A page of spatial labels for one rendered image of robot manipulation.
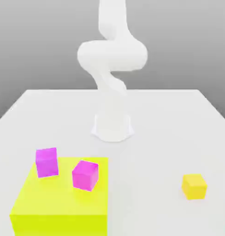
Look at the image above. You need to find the small magenta cube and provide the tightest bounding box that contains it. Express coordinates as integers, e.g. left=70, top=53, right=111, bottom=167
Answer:
left=35, top=147, right=59, bottom=179
left=71, top=159, right=99, bottom=192

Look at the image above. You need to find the small yellow cube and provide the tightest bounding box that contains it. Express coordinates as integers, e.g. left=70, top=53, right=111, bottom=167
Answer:
left=181, top=173, right=208, bottom=201

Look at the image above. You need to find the large yellow box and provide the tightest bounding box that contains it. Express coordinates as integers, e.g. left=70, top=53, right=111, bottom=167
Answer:
left=9, top=157, right=109, bottom=236

